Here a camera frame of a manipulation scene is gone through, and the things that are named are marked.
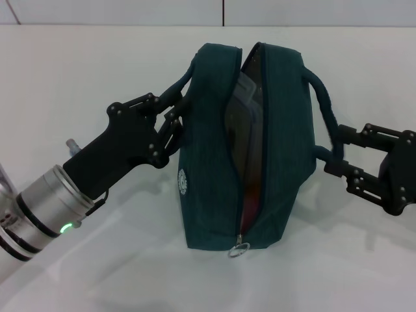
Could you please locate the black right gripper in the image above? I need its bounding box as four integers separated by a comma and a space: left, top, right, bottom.
324, 122, 416, 216

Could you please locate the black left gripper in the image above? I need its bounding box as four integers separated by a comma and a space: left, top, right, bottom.
62, 92, 190, 202

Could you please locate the dark teal fabric lunch bag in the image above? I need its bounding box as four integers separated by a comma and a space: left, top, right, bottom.
178, 41, 345, 252

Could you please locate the clear plastic lunch box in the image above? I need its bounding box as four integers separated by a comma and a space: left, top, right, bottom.
226, 70, 269, 183

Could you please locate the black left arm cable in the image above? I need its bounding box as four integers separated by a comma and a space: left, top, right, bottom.
76, 191, 110, 228

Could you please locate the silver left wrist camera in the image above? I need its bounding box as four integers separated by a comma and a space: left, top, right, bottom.
0, 164, 13, 196

